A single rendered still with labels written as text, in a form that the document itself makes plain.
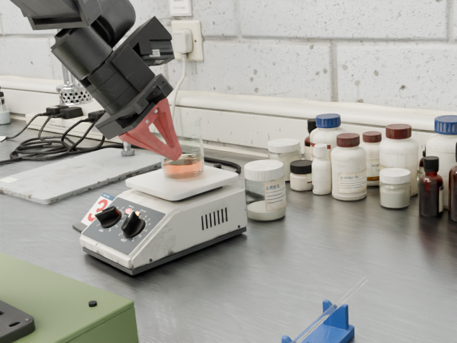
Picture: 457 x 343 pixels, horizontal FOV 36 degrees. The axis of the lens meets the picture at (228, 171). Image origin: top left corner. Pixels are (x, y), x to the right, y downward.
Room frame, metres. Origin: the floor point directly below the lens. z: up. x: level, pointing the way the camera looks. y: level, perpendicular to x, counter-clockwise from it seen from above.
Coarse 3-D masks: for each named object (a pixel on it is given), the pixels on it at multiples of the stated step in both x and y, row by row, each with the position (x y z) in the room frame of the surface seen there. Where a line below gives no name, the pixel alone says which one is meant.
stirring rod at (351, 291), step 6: (366, 276) 0.68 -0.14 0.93; (360, 282) 0.67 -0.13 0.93; (354, 288) 0.65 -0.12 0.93; (348, 294) 0.64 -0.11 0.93; (342, 300) 0.63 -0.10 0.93; (336, 306) 0.62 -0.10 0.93; (324, 312) 0.61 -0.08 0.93; (330, 312) 0.61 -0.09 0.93; (318, 318) 0.59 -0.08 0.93; (324, 318) 0.60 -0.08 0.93; (312, 324) 0.59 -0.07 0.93; (318, 324) 0.59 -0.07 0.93; (306, 330) 0.57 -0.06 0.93; (312, 330) 0.58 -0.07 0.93; (300, 336) 0.56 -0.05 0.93; (306, 336) 0.57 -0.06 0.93; (294, 342) 0.56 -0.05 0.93; (300, 342) 0.56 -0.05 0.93
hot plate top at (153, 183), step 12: (216, 168) 0.96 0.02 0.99; (132, 180) 0.93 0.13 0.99; (144, 180) 0.93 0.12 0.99; (156, 180) 0.92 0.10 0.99; (168, 180) 0.92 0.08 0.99; (192, 180) 0.91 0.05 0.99; (204, 180) 0.90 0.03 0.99; (216, 180) 0.90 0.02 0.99; (228, 180) 0.91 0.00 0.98; (144, 192) 0.90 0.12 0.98; (156, 192) 0.87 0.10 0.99; (168, 192) 0.86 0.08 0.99; (180, 192) 0.86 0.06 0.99; (192, 192) 0.87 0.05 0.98
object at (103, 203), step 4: (100, 200) 1.03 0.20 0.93; (104, 200) 1.02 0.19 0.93; (108, 200) 1.01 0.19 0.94; (96, 204) 1.02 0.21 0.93; (100, 204) 1.02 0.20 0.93; (104, 204) 1.01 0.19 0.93; (108, 204) 1.00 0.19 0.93; (92, 208) 1.02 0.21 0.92; (96, 208) 1.02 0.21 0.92; (100, 208) 1.01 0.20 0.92; (104, 208) 1.00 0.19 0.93; (92, 212) 1.01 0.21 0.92; (88, 216) 1.01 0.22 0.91; (92, 216) 1.00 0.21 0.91; (88, 220) 1.00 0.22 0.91; (92, 220) 0.99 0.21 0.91
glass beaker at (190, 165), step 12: (180, 120) 0.96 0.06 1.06; (192, 120) 0.96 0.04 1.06; (180, 132) 0.91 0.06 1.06; (192, 132) 0.91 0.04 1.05; (180, 144) 0.91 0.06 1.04; (192, 144) 0.91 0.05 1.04; (180, 156) 0.91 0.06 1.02; (192, 156) 0.91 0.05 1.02; (168, 168) 0.91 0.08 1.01; (180, 168) 0.91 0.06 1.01; (192, 168) 0.91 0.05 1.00; (204, 168) 0.93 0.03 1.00; (180, 180) 0.91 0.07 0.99
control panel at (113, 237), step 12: (120, 204) 0.91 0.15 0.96; (132, 204) 0.90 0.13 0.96; (144, 216) 0.86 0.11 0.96; (156, 216) 0.85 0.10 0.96; (96, 228) 0.89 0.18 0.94; (108, 228) 0.87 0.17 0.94; (120, 228) 0.86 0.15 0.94; (144, 228) 0.84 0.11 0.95; (96, 240) 0.86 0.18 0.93; (108, 240) 0.85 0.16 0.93; (120, 240) 0.84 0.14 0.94; (132, 240) 0.82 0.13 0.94
